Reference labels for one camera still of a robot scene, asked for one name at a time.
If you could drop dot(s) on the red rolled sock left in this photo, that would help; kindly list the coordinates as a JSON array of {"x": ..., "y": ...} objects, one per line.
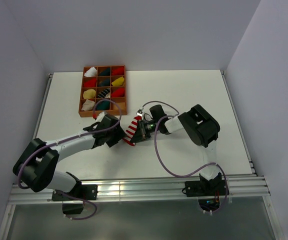
[{"x": 91, "y": 83}]

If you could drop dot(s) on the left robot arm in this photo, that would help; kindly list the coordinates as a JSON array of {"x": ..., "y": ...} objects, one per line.
[{"x": 36, "y": 167}]

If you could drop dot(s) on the red rolled sock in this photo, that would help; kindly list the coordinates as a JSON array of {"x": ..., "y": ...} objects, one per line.
[
  {"x": 91, "y": 83},
  {"x": 118, "y": 71},
  {"x": 118, "y": 93}
]

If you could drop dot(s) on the wooden compartment organizer tray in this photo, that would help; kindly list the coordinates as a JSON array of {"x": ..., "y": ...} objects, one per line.
[{"x": 103, "y": 88}]

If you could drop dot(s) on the dark teal rolled sock middle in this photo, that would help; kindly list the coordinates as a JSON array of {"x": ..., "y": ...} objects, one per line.
[{"x": 104, "y": 83}]

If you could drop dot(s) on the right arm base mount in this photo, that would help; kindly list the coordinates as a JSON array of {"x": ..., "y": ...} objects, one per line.
[{"x": 214, "y": 189}]

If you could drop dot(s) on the beige red sock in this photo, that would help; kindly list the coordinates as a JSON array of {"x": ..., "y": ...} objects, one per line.
[{"x": 88, "y": 105}]

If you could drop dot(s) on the red white striped santa sock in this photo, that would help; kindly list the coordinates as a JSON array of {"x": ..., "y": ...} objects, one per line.
[{"x": 130, "y": 131}]

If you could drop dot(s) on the black white striped rolled sock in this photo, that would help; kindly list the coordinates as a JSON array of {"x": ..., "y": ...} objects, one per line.
[{"x": 104, "y": 93}]

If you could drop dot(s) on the dark teal rolled sock top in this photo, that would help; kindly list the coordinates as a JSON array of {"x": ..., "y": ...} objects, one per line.
[{"x": 105, "y": 72}]

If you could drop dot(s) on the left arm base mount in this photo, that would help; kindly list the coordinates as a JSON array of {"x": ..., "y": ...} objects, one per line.
[{"x": 75, "y": 201}]

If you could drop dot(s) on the mustard rolled sock left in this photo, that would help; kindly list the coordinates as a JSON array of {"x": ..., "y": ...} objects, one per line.
[{"x": 89, "y": 94}]

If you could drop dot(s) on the dark green reindeer sock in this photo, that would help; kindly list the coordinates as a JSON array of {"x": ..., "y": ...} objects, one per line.
[{"x": 103, "y": 105}]

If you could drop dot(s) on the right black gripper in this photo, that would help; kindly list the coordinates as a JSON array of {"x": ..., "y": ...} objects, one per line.
[{"x": 141, "y": 133}]

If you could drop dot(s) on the red rolled sock top right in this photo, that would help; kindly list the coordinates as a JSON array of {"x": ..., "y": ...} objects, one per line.
[{"x": 118, "y": 71}]

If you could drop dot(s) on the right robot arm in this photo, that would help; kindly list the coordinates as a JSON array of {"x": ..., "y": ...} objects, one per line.
[{"x": 201, "y": 128}]

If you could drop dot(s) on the yellow rolled sock right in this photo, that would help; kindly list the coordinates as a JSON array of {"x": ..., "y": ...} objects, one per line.
[{"x": 118, "y": 82}]

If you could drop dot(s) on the aluminium frame rail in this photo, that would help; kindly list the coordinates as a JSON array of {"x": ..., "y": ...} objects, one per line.
[{"x": 150, "y": 189}]

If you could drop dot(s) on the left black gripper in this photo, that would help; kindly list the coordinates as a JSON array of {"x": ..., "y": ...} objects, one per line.
[{"x": 119, "y": 135}]

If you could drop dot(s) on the red rolled sock lower right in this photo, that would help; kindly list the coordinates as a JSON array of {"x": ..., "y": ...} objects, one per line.
[{"x": 118, "y": 93}]

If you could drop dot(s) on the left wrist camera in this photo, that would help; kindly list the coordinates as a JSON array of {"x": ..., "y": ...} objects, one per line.
[{"x": 100, "y": 116}]

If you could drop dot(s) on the dark teal rolled sock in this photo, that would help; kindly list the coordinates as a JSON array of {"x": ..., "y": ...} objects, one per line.
[
  {"x": 105, "y": 72},
  {"x": 104, "y": 83}
]

